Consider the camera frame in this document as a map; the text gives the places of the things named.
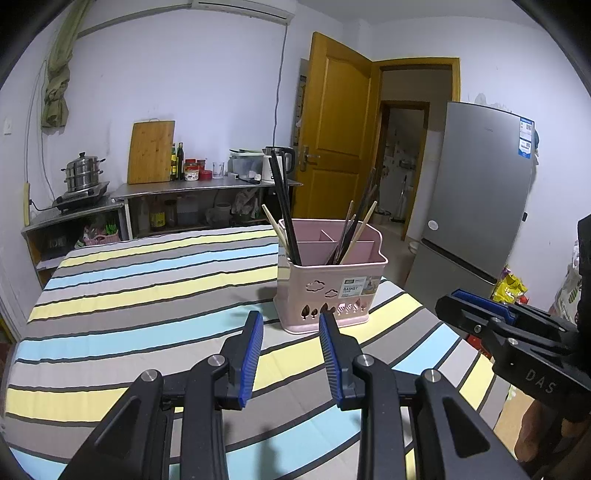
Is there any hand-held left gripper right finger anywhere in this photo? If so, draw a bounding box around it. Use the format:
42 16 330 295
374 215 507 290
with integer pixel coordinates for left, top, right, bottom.
318 311 532 480

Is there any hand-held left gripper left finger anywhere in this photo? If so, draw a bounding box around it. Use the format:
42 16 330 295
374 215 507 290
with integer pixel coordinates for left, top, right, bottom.
60 310 265 480

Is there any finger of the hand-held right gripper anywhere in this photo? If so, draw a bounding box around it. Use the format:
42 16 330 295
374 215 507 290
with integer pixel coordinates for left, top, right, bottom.
450 289 579 345
435 295 583 361

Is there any pink plastic utensil basket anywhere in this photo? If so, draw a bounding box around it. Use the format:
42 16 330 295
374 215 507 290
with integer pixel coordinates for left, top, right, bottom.
272 219 389 335

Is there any dark brown chopstick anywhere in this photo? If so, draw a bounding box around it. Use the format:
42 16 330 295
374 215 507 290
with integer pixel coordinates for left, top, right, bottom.
336 200 355 265
332 168 378 265

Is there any person's right hand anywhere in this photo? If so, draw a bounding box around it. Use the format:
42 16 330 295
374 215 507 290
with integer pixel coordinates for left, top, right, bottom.
513 399 583 467

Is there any yellow snack packet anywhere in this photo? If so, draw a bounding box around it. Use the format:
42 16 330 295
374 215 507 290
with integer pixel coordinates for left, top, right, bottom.
492 270 528 304

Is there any white plastic bag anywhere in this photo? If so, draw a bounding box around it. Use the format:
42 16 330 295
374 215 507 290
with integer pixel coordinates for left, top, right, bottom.
549 240 581 317

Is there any grey refrigerator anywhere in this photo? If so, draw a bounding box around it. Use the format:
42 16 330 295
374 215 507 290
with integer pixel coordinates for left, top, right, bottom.
404 102 539 303

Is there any striped tablecloth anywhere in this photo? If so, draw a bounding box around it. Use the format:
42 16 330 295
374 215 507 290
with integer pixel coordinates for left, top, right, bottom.
4 225 511 480

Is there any steel counter table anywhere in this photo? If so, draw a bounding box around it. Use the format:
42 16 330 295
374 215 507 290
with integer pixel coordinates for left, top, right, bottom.
111 178 304 241

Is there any white electric kettle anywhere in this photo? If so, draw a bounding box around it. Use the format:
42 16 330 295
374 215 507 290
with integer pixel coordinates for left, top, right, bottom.
261 146 296 185

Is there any translucent storage box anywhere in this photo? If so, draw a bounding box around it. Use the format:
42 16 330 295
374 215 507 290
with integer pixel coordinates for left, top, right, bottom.
229 148 266 180

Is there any small pink storage basket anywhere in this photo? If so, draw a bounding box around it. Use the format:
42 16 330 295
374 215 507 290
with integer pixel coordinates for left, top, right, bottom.
81 231 122 247

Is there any wooden cutting board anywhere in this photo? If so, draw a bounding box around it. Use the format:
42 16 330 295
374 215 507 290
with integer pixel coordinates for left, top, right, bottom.
127 120 176 185

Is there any low steel shelf stand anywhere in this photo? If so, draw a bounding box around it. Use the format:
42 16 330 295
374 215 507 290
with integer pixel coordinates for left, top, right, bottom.
21 203 132 287

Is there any black induction cooker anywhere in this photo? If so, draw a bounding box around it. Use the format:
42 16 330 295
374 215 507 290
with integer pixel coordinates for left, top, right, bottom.
52 181 112 213

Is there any yellow wooden door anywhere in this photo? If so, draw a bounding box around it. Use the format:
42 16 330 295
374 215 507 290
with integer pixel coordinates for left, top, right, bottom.
292 31 374 221

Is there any steel steamer pot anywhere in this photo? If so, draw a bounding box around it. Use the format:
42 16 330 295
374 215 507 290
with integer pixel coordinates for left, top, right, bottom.
61 151 105 192

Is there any green hanging curtain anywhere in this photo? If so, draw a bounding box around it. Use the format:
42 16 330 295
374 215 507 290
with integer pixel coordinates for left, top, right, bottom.
41 0 95 130

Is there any white air conditioner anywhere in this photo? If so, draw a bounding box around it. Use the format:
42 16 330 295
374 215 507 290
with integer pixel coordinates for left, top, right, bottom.
189 0 296 21

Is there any yellow wooden door frame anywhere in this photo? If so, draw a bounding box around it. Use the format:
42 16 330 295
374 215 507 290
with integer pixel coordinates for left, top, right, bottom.
369 58 461 241

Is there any grey wall cable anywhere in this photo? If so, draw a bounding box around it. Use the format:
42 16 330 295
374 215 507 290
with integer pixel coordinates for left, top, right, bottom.
272 21 289 148

